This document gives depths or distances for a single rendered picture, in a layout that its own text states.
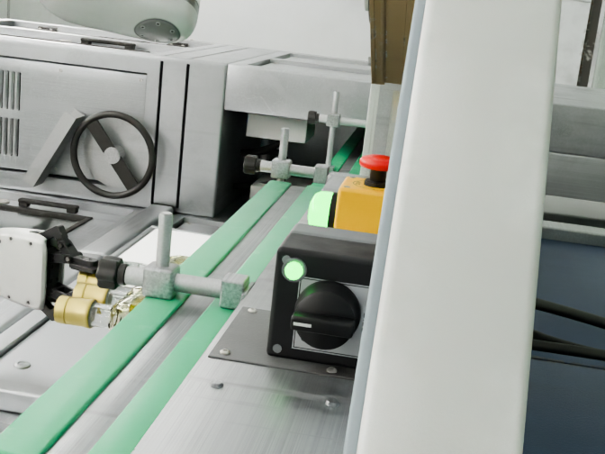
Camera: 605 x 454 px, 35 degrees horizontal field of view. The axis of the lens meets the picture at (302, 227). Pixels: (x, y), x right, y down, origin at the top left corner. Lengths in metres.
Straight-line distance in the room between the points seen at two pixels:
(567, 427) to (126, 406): 0.30
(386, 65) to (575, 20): 3.75
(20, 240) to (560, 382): 0.80
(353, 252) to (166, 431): 0.19
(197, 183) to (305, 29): 2.77
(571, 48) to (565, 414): 4.34
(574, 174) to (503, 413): 2.06
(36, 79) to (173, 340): 1.75
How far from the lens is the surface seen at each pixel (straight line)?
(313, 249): 0.65
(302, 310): 0.63
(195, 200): 2.33
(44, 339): 1.45
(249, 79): 2.26
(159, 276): 0.82
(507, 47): 0.23
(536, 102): 0.22
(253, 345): 0.68
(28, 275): 1.33
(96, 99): 2.39
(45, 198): 2.43
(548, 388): 0.75
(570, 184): 2.26
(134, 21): 1.22
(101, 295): 1.23
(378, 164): 0.93
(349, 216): 0.92
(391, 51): 1.24
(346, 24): 4.99
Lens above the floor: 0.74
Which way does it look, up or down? 7 degrees up
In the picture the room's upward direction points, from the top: 82 degrees counter-clockwise
